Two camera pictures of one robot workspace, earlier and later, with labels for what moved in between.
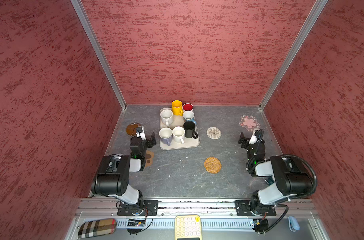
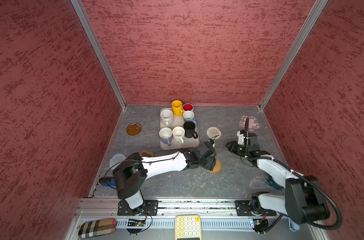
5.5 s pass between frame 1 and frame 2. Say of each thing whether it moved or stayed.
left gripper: moved
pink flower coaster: stayed
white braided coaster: stayed
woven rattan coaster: stayed
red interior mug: stayed
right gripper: moved
